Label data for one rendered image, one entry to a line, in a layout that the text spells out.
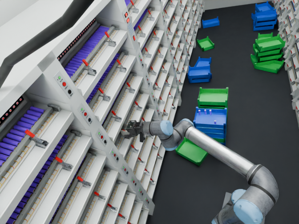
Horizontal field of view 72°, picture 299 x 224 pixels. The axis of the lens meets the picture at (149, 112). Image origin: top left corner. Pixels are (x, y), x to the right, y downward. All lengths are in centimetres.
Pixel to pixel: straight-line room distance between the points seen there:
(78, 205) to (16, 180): 38
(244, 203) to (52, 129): 87
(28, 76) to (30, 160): 31
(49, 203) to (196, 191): 147
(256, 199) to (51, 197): 87
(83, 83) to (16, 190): 53
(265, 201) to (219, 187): 111
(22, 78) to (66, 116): 25
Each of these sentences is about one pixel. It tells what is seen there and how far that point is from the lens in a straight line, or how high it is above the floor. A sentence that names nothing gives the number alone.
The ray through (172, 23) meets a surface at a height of 90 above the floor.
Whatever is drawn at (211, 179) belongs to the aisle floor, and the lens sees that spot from 219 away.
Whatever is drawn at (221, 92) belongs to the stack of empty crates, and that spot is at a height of 33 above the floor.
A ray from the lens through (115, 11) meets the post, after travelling 141.
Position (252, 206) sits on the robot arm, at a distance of 106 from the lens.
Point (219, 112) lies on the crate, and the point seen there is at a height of 33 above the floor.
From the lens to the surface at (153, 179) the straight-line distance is 211.
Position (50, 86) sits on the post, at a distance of 90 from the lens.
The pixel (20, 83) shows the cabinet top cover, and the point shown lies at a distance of 80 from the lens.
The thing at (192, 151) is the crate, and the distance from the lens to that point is 235.
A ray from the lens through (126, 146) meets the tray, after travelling 144.
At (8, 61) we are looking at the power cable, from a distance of 64.
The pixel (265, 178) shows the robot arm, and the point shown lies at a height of 100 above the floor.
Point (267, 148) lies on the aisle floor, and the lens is 241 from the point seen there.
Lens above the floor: 200
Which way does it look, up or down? 45 degrees down
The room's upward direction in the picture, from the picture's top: 21 degrees counter-clockwise
